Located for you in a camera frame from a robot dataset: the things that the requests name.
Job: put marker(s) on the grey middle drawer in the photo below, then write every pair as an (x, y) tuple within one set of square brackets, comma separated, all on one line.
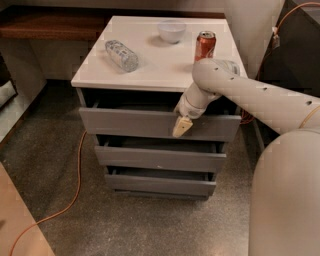
[(160, 154)]

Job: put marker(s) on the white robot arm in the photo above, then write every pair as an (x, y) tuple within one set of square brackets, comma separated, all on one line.
[(285, 197)]

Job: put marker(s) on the white bowl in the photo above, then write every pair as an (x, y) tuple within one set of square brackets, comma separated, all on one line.
[(171, 31)]

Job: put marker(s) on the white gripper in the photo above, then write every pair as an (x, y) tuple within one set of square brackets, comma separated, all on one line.
[(185, 109)]

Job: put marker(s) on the wooden desk shelf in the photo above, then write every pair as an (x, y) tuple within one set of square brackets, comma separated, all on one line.
[(73, 23)]

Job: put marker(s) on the dark object at left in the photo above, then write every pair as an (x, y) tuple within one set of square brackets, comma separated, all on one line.
[(7, 88)]

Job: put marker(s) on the orange soda can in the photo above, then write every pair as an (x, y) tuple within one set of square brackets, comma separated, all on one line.
[(205, 45)]

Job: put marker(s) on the clear plastic water bottle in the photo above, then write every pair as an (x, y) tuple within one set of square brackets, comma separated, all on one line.
[(121, 55)]

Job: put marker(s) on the grey top drawer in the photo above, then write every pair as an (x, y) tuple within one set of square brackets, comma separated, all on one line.
[(156, 124)]

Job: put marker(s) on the grey bottom drawer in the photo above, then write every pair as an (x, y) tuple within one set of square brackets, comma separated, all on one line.
[(200, 184)]

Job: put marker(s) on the grey drawer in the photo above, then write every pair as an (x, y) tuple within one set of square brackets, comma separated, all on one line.
[(160, 154), (200, 184), (156, 124)]

